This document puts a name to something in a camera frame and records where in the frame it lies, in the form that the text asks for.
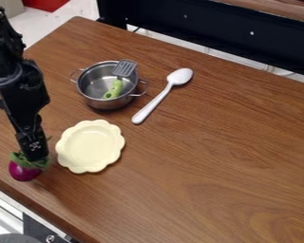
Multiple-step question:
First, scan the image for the green handled spatula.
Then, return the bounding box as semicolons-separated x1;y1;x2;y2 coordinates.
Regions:
101;59;139;101

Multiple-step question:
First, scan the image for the silver pot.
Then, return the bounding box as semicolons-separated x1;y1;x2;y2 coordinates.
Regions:
67;60;151;111

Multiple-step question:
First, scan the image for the purple toy radish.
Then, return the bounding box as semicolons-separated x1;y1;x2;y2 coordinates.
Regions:
7;136;53;182

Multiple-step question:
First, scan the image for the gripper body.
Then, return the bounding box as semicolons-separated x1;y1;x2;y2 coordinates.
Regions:
0;59;52;137

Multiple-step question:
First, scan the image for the red box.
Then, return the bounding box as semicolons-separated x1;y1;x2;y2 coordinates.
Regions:
21;0;71;13

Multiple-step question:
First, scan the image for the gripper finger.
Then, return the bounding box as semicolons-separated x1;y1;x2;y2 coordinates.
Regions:
14;129;51;163

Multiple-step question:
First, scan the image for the cream scalloped plate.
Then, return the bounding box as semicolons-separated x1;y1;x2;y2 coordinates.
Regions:
54;119;127;175

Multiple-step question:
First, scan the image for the white spoon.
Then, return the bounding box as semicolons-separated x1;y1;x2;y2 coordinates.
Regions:
130;67;196;125

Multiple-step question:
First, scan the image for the black metal frame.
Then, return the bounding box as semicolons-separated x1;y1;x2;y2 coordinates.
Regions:
94;0;304;79

